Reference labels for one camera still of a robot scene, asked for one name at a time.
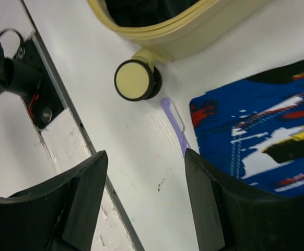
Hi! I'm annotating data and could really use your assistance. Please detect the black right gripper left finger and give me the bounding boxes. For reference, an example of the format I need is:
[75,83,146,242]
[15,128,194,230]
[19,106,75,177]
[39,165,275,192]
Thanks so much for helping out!
[0,151,108,250]

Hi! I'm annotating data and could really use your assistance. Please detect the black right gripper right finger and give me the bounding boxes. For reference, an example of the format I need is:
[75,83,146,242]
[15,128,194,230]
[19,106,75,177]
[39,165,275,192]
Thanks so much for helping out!
[184,149,304,250]

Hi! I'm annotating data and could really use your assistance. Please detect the blue patterned shorts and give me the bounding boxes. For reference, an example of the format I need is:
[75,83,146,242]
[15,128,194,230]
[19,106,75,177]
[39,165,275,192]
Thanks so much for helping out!
[189,60,304,197]

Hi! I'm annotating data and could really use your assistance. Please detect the yellow hard-shell suitcase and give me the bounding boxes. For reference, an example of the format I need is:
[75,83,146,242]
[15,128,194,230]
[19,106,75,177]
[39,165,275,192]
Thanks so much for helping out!
[88,1,266,101]

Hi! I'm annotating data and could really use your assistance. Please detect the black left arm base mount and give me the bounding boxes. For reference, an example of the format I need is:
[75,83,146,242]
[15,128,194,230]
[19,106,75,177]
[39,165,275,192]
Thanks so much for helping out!
[0,28,64,131]

